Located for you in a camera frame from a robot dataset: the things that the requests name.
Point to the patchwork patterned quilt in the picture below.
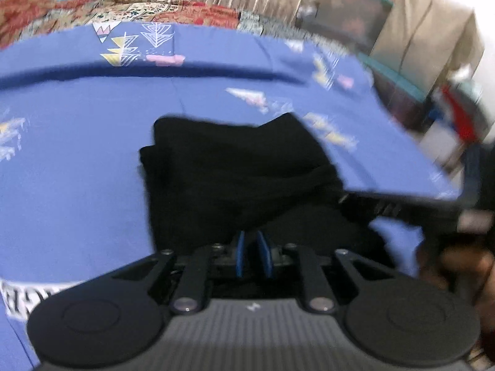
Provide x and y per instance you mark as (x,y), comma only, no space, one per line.
(174,11)

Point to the black pants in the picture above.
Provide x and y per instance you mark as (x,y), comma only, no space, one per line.
(232,177)

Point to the person's right hand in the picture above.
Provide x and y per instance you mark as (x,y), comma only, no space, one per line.
(471,266)

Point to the red cloth item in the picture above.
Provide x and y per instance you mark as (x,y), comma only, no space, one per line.
(462,118)

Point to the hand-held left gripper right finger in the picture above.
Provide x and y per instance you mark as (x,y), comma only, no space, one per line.
(265,258)

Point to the dark storage box teal lid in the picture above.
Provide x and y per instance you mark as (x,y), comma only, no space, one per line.
(348,15)
(398,96)

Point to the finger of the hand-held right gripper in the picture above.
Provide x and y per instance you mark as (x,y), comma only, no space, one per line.
(386,208)

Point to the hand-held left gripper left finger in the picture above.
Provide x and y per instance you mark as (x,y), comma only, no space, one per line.
(240,257)

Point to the blue printed bedsheet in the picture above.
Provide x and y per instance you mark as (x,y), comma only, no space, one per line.
(77,143)

